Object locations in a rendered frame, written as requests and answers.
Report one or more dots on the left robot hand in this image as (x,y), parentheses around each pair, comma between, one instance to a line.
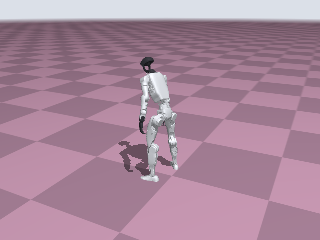
(141,124)

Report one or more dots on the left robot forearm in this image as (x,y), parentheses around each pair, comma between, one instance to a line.
(144,106)

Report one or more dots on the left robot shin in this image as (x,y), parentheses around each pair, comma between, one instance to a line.
(152,159)

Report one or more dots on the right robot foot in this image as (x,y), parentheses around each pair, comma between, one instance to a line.
(175,167)

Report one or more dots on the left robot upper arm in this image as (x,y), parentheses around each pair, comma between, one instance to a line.
(145,87)

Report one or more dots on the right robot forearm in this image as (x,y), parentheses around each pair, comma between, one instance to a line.
(167,102)

